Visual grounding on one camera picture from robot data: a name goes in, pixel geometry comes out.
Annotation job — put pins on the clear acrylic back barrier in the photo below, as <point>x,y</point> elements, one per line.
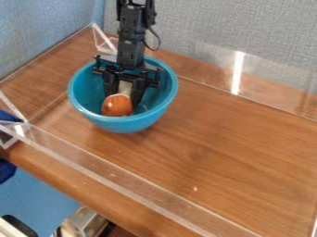
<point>250,47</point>

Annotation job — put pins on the blue cloth object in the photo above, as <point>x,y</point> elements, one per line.
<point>7,168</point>

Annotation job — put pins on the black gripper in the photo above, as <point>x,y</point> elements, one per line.
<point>143,76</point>

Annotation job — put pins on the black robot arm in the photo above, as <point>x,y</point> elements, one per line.
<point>136,18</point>

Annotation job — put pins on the blue plastic bowl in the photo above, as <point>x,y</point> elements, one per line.
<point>86,95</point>

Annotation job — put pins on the clear acrylic front barrier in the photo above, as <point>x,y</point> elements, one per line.
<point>167,204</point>

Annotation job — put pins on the clear acrylic corner bracket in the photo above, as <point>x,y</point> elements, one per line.
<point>104,44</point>

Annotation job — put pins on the grey metal frame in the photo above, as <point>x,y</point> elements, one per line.
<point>84,223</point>

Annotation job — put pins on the black and white object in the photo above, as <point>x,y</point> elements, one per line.
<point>13,228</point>

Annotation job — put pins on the brown cap toy mushroom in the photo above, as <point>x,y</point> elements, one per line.
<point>118,105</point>

